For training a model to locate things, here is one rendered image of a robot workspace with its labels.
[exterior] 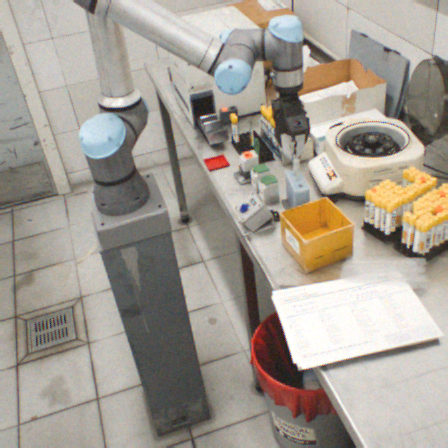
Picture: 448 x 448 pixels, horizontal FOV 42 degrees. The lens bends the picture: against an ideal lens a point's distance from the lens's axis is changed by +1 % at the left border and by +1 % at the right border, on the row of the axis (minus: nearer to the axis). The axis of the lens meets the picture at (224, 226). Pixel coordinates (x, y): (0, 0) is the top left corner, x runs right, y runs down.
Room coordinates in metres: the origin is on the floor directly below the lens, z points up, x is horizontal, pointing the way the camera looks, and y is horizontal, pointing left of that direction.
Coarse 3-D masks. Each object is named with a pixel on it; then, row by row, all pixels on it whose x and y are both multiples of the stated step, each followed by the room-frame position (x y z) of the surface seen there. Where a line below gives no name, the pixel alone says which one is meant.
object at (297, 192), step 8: (288, 176) 1.29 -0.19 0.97; (288, 184) 1.28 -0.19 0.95; (296, 184) 1.25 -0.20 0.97; (304, 184) 1.24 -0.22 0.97; (288, 192) 1.29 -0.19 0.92; (296, 192) 1.22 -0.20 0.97; (304, 192) 1.22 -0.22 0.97; (288, 200) 1.29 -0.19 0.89; (296, 200) 1.22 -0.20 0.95; (304, 200) 1.22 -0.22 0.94; (288, 208) 1.27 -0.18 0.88
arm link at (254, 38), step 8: (224, 32) 1.35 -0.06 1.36; (232, 32) 1.34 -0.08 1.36; (240, 32) 1.33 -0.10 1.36; (248, 32) 1.33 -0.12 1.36; (256, 32) 1.32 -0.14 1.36; (264, 32) 1.32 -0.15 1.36; (224, 40) 1.33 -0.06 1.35; (232, 40) 1.30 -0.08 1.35; (240, 40) 1.29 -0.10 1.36; (248, 40) 1.29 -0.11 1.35; (256, 40) 1.31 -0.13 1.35; (264, 40) 1.30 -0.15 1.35; (256, 48) 1.29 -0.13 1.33; (264, 48) 1.29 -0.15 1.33; (256, 56) 1.28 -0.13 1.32; (264, 56) 1.30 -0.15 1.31
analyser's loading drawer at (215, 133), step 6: (198, 114) 1.85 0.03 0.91; (204, 114) 1.84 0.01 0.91; (210, 114) 1.84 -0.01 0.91; (198, 120) 1.80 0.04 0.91; (204, 120) 1.76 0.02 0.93; (210, 120) 1.77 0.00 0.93; (216, 120) 1.72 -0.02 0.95; (204, 126) 1.73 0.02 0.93; (210, 126) 1.72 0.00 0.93; (216, 126) 1.72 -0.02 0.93; (222, 126) 1.73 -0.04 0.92; (210, 132) 1.67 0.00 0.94; (216, 132) 1.67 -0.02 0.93; (222, 132) 1.67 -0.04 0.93; (210, 138) 1.66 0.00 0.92; (216, 138) 1.67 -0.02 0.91; (222, 138) 1.67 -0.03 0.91; (228, 138) 1.67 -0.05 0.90; (210, 144) 1.66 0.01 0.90
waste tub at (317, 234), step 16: (304, 208) 1.15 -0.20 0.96; (320, 208) 1.17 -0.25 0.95; (336, 208) 1.12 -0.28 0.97; (288, 224) 1.09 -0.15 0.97; (304, 224) 1.15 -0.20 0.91; (320, 224) 1.17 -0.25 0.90; (336, 224) 1.12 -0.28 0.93; (352, 224) 1.05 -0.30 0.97; (288, 240) 1.09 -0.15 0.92; (304, 240) 1.02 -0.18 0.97; (320, 240) 1.02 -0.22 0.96; (336, 240) 1.04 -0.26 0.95; (352, 240) 1.05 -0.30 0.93; (304, 256) 1.02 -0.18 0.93; (320, 256) 1.02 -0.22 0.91; (336, 256) 1.03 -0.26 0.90
